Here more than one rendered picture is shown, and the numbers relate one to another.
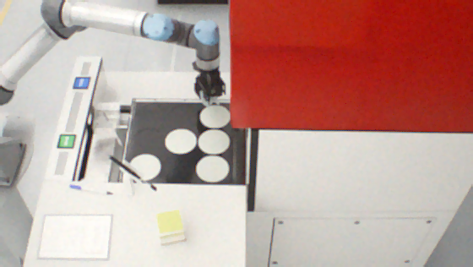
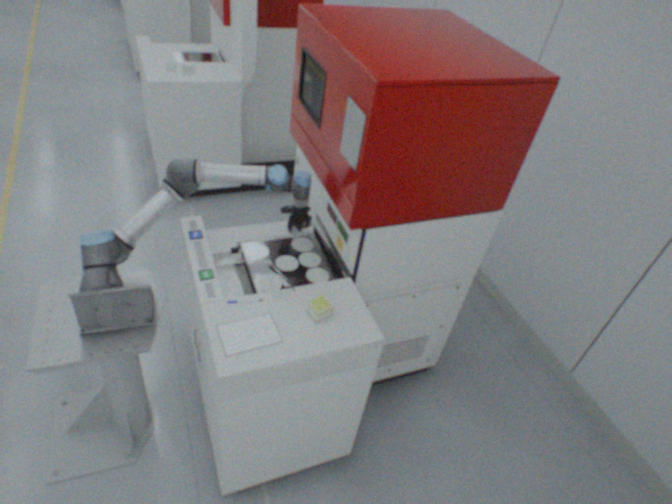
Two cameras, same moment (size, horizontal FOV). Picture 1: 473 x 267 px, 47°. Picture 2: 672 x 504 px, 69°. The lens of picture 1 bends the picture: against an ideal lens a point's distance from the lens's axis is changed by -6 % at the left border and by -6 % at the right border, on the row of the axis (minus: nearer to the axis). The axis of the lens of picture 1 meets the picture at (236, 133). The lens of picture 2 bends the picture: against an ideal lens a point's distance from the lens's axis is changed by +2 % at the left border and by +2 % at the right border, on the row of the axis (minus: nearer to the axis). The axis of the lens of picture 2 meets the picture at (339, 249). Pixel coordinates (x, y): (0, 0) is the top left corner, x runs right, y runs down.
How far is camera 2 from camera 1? 83 cm
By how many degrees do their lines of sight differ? 23
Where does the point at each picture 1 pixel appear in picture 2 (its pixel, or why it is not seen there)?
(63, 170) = (214, 294)
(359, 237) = (414, 309)
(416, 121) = (457, 208)
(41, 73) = (75, 266)
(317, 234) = (388, 312)
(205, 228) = (338, 306)
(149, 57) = (177, 239)
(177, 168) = (294, 279)
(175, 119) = (275, 250)
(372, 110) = (433, 204)
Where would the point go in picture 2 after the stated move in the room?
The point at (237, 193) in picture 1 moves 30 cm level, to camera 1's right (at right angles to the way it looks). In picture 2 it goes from (347, 282) to (409, 271)
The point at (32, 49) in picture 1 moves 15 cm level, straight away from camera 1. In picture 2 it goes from (155, 209) to (134, 192)
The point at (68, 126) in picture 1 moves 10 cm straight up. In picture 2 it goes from (201, 265) to (200, 246)
